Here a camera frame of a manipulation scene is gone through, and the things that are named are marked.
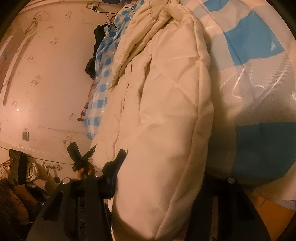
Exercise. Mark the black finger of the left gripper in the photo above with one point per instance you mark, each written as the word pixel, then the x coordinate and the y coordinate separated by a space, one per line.
pixel 88 154

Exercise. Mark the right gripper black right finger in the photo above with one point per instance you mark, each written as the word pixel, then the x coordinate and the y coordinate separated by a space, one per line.
pixel 237 217

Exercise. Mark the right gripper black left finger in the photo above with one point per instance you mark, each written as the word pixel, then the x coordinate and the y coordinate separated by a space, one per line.
pixel 77 210

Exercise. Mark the cream quilted puffer jacket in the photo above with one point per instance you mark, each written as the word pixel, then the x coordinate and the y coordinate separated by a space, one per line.
pixel 159 111

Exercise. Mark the blue checkered plastic storage bag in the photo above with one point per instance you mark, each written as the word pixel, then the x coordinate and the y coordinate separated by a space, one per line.
pixel 252 73

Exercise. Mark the person's left hand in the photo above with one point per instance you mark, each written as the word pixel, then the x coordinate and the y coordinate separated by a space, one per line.
pixel 87 170

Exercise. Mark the black garment at bedside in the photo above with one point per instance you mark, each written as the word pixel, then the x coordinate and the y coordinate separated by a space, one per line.
pixel 99 34

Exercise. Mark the white wall power socket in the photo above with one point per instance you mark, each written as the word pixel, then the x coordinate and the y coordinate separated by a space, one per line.
pixel 92 5

